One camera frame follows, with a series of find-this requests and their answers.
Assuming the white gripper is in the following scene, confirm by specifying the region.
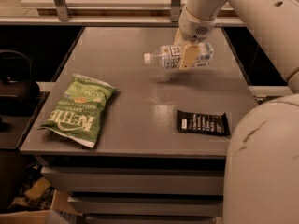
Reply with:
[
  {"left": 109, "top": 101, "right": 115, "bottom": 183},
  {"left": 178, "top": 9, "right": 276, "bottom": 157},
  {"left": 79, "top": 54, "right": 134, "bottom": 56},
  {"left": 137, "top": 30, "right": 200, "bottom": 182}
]
[{"left": 174, "top": 7, "right": 216, "bottom": 70}]

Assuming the clear plastic water bottle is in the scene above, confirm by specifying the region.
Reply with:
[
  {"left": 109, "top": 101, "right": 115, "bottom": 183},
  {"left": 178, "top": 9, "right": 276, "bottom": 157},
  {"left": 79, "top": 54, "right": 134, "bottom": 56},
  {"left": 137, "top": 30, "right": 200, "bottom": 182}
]
[{"left": 144, "top": 43, "right": 213, "bottom": 69}]

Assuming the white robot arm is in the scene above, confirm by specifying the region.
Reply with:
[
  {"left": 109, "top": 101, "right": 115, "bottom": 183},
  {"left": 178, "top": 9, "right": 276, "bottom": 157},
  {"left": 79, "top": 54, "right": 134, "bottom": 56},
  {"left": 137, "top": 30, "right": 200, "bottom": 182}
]
[{"left": 175, "top": 0, "right": 299, "bottom": 224}]

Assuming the green Kettle chip bag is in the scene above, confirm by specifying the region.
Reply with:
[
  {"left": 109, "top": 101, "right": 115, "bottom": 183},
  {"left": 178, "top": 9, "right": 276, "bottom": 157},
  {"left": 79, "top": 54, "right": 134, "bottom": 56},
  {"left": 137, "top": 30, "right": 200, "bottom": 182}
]
[{"left": 40, "top": 74, "right": 117, "bottom": 147}]

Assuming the black snack bar wrapper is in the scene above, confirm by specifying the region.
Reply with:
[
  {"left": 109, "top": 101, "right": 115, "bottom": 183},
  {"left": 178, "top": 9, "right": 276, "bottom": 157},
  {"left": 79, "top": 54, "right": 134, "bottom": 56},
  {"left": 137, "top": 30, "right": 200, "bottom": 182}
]
[{"left": 177, "top": 110, "right": 231, "bottom": 136}]

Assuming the grey drawer cabinet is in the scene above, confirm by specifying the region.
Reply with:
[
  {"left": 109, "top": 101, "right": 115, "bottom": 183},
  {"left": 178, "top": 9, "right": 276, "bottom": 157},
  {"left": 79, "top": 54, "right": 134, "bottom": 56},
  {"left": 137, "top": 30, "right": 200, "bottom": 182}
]
[{"left": 21, "top": 27, "right": 255, "bottom": 224}]

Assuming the black office chair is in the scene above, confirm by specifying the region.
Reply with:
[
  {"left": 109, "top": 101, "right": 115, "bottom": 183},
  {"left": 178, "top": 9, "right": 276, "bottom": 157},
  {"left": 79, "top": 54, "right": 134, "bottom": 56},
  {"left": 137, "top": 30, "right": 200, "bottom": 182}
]
[{"left": 0, "top": 49, "right": 40, "bottom": 132}]

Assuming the yellow paper scrap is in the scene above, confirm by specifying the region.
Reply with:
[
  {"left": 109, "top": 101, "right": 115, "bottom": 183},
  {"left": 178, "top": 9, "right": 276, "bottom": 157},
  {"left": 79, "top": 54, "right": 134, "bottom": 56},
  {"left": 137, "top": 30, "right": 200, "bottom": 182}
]
[{"left": 24, "top": 177, "right": 50, "bottom": 200}]

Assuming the cardboard box bottom left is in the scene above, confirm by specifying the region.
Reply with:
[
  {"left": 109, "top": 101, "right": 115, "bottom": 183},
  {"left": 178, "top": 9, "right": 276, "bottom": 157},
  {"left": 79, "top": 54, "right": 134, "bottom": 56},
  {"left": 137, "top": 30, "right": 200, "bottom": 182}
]
[{"left": 0, "top": 191, "right": 83, "bottom": 224}]

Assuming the metal railing frame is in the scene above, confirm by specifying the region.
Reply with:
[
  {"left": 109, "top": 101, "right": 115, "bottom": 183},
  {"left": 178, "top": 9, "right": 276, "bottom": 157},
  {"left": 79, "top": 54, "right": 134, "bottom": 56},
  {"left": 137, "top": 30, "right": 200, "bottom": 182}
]
[{"left": 0, "top": 0, "right": 247, "bottom": 28}]

